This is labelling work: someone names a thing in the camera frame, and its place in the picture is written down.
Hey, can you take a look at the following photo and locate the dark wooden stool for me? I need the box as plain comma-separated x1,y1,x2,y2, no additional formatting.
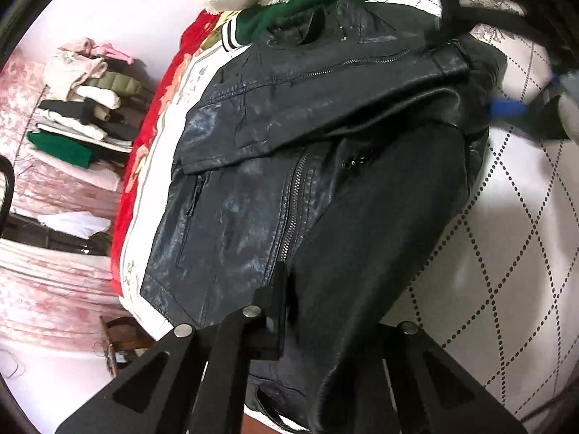
98,314,157,378

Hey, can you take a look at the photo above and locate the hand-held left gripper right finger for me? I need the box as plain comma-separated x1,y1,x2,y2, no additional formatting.
362,320,530,434

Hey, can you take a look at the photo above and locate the black metal frame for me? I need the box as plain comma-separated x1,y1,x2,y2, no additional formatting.
0,154,15,241

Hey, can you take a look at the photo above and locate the pink floral cloth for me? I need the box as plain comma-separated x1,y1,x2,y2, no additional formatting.
0,49,134,359

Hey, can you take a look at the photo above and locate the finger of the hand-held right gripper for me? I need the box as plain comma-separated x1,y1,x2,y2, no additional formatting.
545,69,579,100
489,93,571,142

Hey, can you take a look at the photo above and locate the stack of folded clothes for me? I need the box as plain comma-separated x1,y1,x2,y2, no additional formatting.
26,37,158,171

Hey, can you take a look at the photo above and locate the white diamond-dotted bedsheet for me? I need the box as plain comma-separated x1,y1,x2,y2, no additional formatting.
377,0,579,434

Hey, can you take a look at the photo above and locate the black leather jacket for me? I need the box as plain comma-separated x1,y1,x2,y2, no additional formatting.
140,1,510,434

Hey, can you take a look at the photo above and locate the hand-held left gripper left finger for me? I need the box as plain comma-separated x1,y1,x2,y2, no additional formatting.
54,262,289,434

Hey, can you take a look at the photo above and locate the red floral blanket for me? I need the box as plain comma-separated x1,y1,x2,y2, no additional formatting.
109,9,317,434

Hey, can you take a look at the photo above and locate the white folded cloth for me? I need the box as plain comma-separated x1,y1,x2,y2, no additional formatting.
37,211,112,239

